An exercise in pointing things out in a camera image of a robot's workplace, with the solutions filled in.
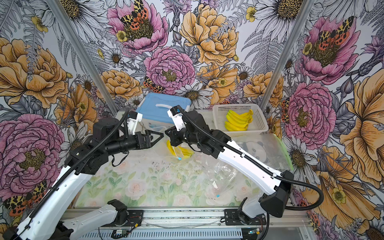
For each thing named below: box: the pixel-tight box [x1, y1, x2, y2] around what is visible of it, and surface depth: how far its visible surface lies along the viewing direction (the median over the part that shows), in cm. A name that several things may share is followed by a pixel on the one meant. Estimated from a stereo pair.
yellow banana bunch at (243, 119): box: [237, 109, 254, 128], surface depth 108 cm
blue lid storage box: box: [136, 92, 192, 131], surface depth 104 cm
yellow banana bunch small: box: [225, 109, 253, 131], surface depth 108 cm
